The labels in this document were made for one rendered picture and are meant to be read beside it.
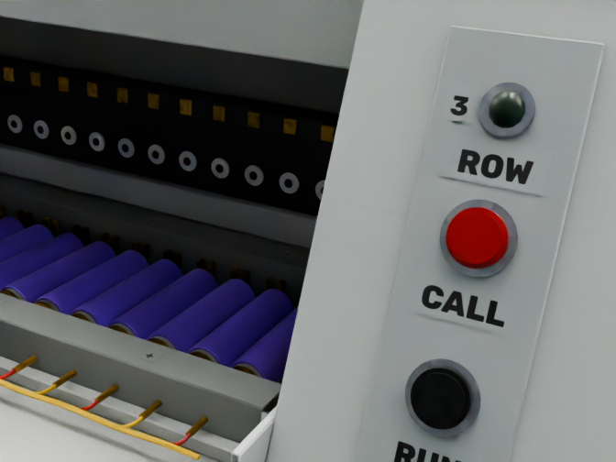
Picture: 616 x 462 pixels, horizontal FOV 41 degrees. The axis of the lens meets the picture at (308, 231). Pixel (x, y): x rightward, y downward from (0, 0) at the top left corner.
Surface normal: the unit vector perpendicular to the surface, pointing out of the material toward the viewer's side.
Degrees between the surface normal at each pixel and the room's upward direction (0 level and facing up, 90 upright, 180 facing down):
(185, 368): 21
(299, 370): 90
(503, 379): 90
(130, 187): 111
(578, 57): 90
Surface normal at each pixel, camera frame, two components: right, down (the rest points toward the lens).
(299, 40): -0.44, 0.32
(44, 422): 0.06, -0.92
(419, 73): -0.39, -0.04
